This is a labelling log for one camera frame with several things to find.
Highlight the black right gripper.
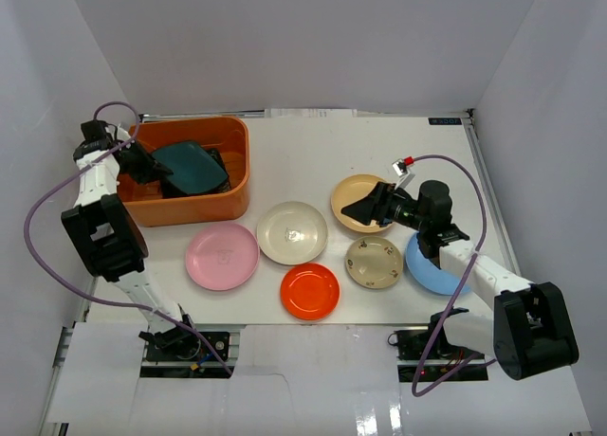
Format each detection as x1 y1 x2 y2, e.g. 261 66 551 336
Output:
341 182 429 233

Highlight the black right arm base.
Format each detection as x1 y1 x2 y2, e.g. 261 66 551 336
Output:
387 327 488 383

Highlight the yellow round plate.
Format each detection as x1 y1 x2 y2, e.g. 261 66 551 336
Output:
330 174 388 234

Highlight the orange plastic bin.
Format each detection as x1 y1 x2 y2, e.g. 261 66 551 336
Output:
118 117 250 227

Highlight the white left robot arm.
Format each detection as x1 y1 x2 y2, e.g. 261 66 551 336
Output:
61 119 201 359

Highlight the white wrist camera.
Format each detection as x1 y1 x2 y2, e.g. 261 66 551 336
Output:
392 156 415 189
105 123 131 142

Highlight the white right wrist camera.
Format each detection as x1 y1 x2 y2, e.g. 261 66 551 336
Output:
392 156 415 189

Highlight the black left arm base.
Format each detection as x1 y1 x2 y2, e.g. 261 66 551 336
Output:
139 330 231 364

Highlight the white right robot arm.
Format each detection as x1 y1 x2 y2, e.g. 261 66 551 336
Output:
341 180 579 380

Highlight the orange round plate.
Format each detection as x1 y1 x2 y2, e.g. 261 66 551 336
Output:
280 263 340 321

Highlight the small blue label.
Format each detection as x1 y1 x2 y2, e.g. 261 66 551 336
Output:
428 118 462 126

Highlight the cream round plate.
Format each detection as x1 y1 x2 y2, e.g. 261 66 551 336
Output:
256 201 328 265

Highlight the pink round plate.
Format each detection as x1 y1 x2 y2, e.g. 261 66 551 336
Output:
185 222 260 292

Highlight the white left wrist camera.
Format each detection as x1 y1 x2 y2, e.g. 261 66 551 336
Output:
105 123 131 142

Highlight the white paper sheet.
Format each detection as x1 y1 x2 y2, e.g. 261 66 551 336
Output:
264 108 358 118

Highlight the black floral square plate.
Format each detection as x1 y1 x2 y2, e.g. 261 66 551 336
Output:
160 148 231 199

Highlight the beige floral small plate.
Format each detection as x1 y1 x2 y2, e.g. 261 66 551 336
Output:
345 236 404 289

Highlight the dark teal square plate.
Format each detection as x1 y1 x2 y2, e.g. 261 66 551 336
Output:
152 140 231 198

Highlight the blue round plate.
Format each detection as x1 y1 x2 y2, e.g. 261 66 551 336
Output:
404 234 460 296

